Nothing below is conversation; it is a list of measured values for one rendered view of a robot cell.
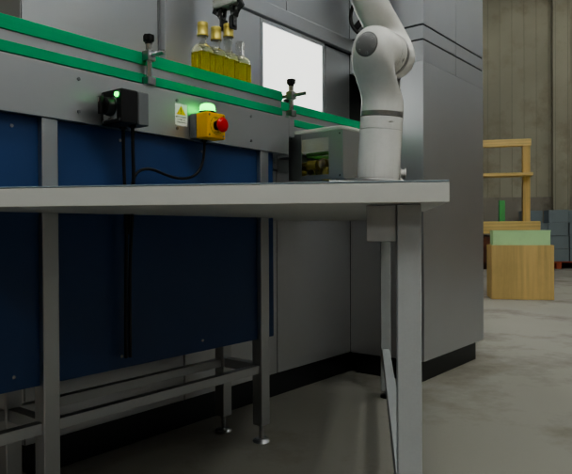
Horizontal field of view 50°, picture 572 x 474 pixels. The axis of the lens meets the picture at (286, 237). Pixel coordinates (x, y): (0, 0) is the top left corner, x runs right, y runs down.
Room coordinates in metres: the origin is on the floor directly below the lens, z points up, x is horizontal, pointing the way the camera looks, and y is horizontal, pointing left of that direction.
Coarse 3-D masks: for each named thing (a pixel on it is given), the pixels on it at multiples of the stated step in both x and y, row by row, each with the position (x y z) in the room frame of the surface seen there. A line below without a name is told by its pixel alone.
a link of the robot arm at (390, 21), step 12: (360, 0) 1.73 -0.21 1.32; (372, 0) 1.73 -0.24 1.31; (384, 0) 1.73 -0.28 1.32; (360, 12) 1.75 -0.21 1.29; (372, 12) 1.74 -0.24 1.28; (384, 12) 1.74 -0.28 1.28; (372, 24) 1.77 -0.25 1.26; (384, 24) 1.76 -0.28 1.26; (396, 24) 1.76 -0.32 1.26; (408, 48) 1.73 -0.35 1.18; (408, 60) 1.74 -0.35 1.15; (396, 72) 1.75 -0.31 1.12
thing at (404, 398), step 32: (384, 224) 1.03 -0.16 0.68; (416, 224) 1.02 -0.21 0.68; (384, 256) 2.47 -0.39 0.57; (416, 256) 1.02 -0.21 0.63; (384, 288) 2.47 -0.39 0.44; (416, 288) 1.02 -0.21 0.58; (384, 320) 2.47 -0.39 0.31; (416, 320) 1.02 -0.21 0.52; (384, 352) 2.40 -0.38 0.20; (416, 352) 1.02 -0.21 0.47; (384, 384) 2.47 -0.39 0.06; (416, 384) 1.02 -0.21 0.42; (416, 416) 1.02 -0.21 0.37; (416, 448) 1.02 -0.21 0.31
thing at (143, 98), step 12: (108, 96) 1.46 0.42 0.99; (120, 96) 1.43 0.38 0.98; (132, 96) 1.45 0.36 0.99; (144, 96) 1.48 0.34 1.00; (120, 108) 1.43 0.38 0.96; (132, 108) 1.45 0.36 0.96; (144, 108) 1.48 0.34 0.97; (108, 120) 1.46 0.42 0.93; (120, 120) 1.43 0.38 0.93; (132, 120) 1.45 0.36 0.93; (144, 120) 1.48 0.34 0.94
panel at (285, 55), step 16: (272, 32) 2.42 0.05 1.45; (272, 48) 2.42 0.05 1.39; (288, 48) 2.50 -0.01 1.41; (304, 48) 2.59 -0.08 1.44; (320, 48) 2.68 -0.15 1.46; (272, 64) 2.42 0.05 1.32; (288, 64) 2.50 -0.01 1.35; (304, 64) 2.59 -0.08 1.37; (320, 64) 2.68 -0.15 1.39; (272, 80) 2.42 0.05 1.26; (304, 80) 2.59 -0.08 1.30; (320, 80) 2.68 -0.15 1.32; (304, 96) 2.59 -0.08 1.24; (320, 96) 2.68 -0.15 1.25
